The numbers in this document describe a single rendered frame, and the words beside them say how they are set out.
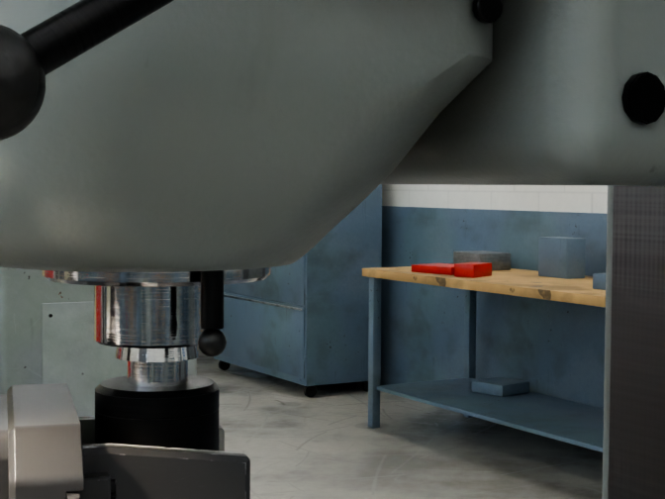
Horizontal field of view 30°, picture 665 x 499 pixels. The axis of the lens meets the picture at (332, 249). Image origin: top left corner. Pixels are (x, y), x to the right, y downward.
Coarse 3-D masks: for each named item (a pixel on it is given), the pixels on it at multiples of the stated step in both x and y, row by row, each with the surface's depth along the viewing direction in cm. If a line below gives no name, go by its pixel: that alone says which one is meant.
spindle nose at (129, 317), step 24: (96, 288) 46; (120, 288) 45; (144, 288) 45; (168, 288) 45; (192, 288) 45; (96, 312) 46; (120, 312) 45; (144, 312) 45; (168, 312) 45; (192, 312) 45; (96, 336) 46; (120, 336) 45; (144, 336) 45; (168, 336) 45; (192, 336) 45
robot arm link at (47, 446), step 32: (32, 384) 50; (64, 384) 50; (0, 416) 45; (32, 416) 44; (64, 416) 44; (0, 448) 42; (32, 448) 41; (64, 448) 42; (0, 480) 42; (32, 480) 40; (64, 480) 41
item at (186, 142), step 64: (0, 0) 36; (64, 0) 36; (192, 0) 37; (256, 0) 38; (320, 0) 39; (384, 0) 40; (448, 0) 42; (64, 64) 36; (128, 64) 36; (192, 64) 37; (256, 64) 38; (320, 64) 39; (384, 64) 41; (448, 64) 42; (64, 128) 37; (128, 128) 37; (192, 128) 38; (256, 128) 39; (320, 128) 40; (384, 128) 42; (0, 192) 38; (64, 192) 38; (128, 192) 39; (192, 192) 40; (256, 192) 41; (320, 192) 42; (0, 256) 41; (64, 256) 40; (128, 256) 40; (192, 256) 41; (256, 256) 43
